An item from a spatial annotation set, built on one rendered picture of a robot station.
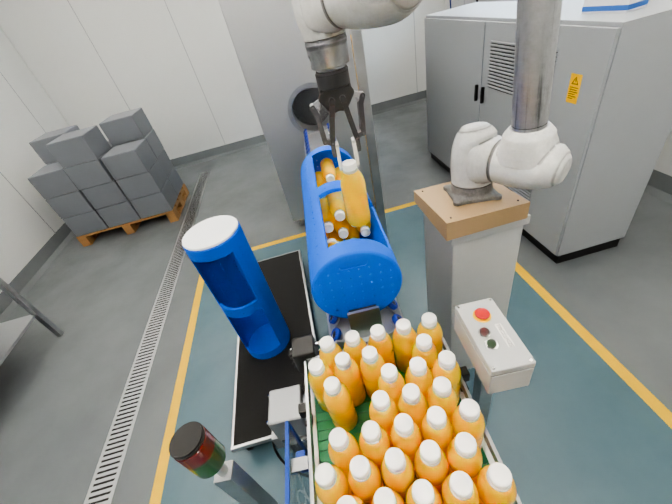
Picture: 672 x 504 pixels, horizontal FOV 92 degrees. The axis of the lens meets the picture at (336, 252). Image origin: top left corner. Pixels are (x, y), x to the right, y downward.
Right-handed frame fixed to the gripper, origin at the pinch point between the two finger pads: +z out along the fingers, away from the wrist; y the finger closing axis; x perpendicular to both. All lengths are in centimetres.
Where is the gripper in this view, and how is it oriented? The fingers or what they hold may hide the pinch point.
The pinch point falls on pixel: (347, 154)
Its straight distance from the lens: 88.6
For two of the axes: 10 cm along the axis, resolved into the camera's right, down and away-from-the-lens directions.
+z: 2.0, 7.6, 6.2
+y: -9.7, 2.3, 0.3
